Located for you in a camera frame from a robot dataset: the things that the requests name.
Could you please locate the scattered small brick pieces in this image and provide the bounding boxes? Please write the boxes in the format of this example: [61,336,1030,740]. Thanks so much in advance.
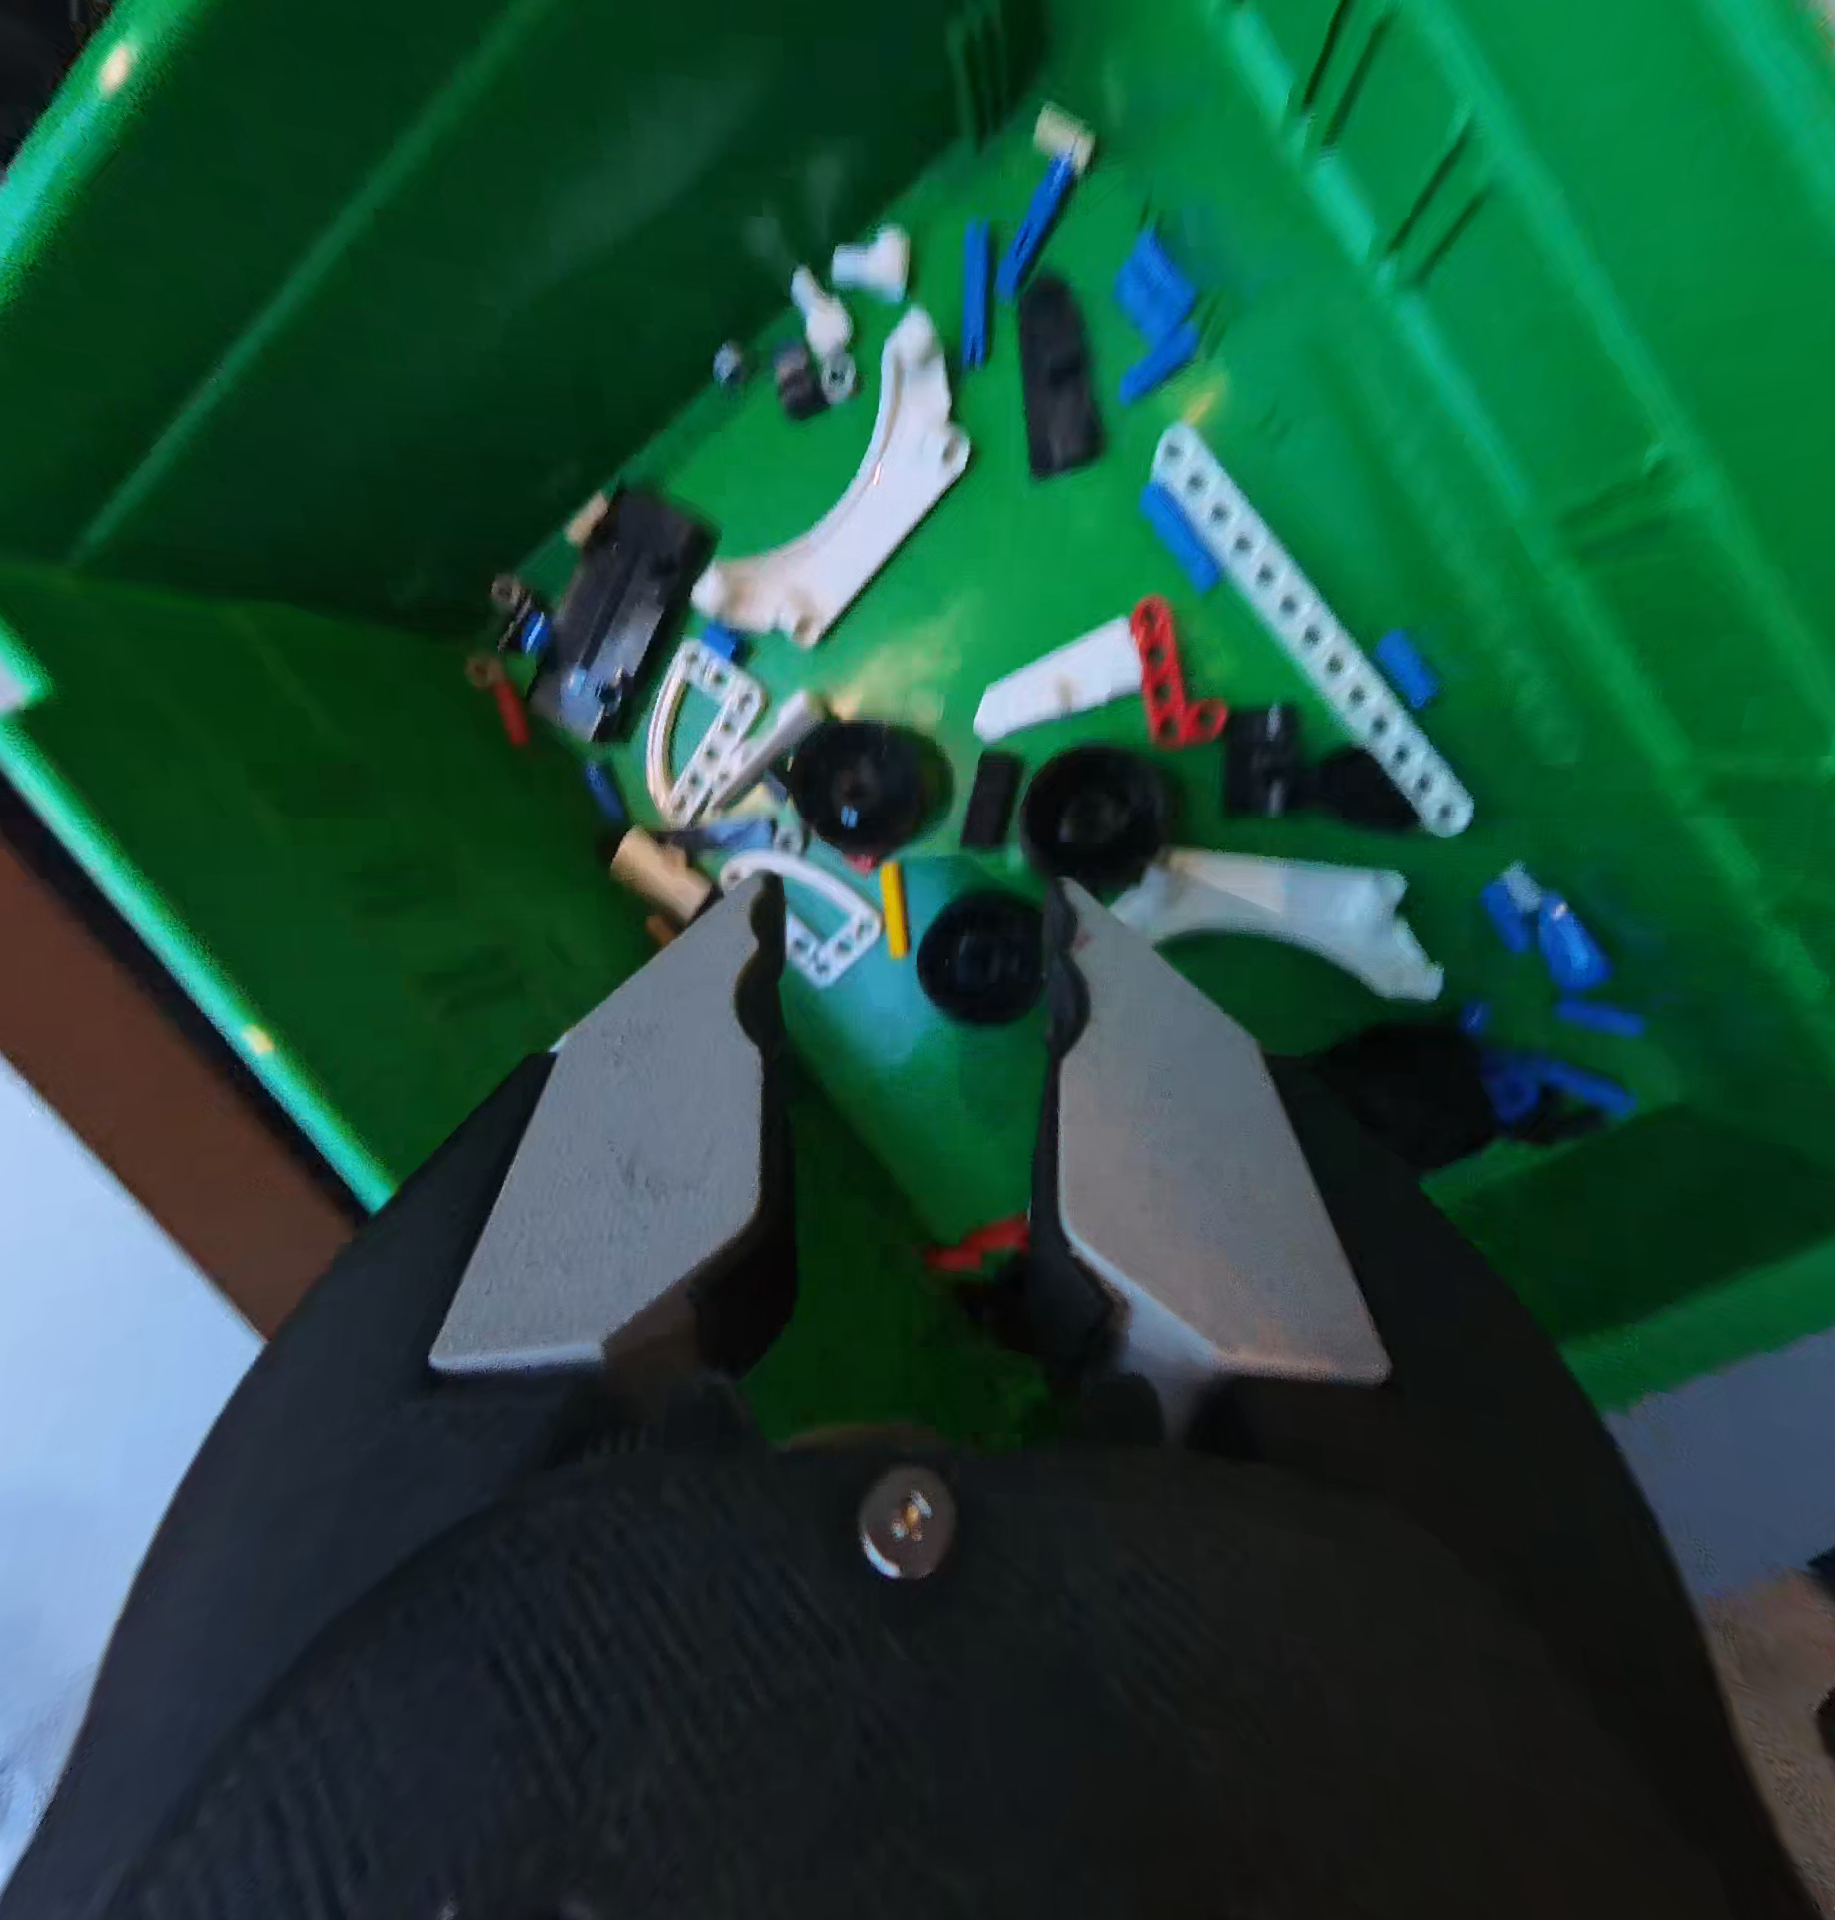
[462,102,1650,1278]

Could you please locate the white curved fender piece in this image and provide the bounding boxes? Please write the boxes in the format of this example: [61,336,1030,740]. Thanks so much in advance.
[1112,846,1447,1004]
[692,306,972,650]

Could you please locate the red angled beam piece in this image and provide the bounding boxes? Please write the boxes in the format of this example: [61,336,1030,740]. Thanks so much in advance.
[1130,595,1228,750]

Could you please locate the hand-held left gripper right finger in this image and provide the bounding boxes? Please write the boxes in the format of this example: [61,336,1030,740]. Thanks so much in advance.
[1029,884,1390,1391]

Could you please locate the long white holed beam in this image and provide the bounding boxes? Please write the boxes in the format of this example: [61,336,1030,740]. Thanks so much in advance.
[1150,422,1476,839]

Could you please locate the white wing panel piece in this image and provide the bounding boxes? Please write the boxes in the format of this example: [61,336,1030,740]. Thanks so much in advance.
[972,614,1152,746]

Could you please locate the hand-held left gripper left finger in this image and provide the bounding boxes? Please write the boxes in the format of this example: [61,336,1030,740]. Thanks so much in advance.
[429,876,794,1373]

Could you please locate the green plastic bin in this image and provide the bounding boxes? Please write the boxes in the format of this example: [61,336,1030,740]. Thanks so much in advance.
[0,0,1835,1412]

